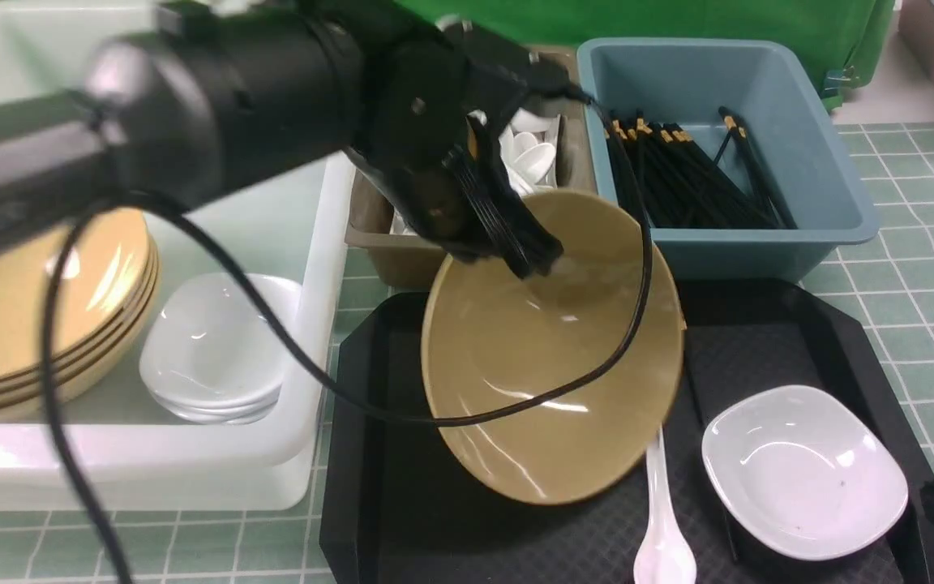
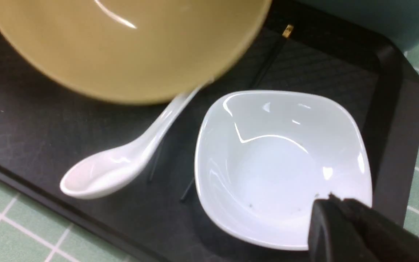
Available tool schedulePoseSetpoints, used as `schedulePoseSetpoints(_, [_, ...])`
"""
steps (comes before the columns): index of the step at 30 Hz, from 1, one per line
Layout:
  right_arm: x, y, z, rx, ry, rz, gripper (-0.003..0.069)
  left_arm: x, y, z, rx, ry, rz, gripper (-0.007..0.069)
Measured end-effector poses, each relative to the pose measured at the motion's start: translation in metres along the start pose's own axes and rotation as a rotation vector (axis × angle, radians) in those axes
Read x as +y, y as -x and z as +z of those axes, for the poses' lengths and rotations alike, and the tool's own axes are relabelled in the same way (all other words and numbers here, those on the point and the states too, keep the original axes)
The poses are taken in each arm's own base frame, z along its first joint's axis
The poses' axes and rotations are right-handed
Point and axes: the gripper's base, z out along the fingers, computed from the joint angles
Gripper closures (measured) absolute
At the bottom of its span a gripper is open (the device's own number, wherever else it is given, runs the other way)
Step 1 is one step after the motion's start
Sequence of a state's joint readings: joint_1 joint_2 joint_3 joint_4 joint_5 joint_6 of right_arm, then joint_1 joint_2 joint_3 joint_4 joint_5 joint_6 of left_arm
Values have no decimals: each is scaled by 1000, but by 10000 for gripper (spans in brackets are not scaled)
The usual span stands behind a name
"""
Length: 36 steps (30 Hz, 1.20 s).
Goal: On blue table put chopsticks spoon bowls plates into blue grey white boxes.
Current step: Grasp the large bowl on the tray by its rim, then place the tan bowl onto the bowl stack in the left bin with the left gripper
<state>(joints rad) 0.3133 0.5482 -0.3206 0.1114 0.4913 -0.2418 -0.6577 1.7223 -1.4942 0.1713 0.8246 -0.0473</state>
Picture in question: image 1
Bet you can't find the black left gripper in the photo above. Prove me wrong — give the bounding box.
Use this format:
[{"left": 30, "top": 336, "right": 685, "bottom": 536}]
[{"left": 345, "top": 16, "right": 577, "bottom": 280}]

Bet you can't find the yellow noodle bowl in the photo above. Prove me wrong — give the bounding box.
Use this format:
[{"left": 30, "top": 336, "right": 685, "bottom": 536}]
[{"left": 420, "top": 190, "right": 685, "bottom": 505}]

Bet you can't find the white soup spoon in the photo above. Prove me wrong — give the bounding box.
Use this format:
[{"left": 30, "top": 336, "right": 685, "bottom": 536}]
[{"left": 633, "top": 430, "right": 697, "bottom": 583}]

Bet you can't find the white square side dish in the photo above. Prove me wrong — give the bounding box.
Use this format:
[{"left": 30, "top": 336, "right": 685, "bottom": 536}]
[{"left": 701, "top": 384, "right": 909, "bottom": 561}]

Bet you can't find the black chopstick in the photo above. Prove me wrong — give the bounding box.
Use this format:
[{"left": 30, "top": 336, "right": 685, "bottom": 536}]
[{"left": 684, "top": 359, "right": 741, "bottom": 565}]

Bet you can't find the pile of white spoons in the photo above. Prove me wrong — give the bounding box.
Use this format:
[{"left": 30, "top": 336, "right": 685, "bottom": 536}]
[{"left": 390, "top": 109, "right": 563, "bottom": 238}]

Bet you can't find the pile of black chopsticks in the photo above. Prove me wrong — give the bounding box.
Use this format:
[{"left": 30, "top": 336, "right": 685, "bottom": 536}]
[{"left": 604, "top": 106, "right": 797, "bottom": 230}]

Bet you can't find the brown plastic bin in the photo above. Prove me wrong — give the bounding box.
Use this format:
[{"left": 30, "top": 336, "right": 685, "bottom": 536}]
[{"left": 345, "top": 42, "right": 606, "bottom": 290}]

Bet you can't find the blue plastic bin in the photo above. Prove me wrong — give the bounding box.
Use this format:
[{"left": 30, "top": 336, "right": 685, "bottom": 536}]
[{"left": 576, "top": 37, "right": 880, "bottom": 282}]

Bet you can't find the black serving tray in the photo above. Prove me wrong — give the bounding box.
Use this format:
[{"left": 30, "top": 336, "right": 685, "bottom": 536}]
[{"left": 319, "top": 281, "right": 934, "bottom": 583}]

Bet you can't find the stack of white dishes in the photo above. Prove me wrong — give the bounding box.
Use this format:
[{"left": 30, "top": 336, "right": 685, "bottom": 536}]
[{"left": 139, "top": 273, "right": 293, "bottom": 425}]

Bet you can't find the stack of yellow bowls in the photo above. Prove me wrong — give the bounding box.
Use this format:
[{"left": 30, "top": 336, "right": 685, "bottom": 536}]
[{"left": 0, "top": 209, "right": 161, "bottom": 421}]

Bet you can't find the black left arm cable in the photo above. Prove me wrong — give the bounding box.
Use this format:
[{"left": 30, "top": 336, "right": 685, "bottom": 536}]
[{"left": 40, "top": 93, "right": 653, "bottom": 584}]

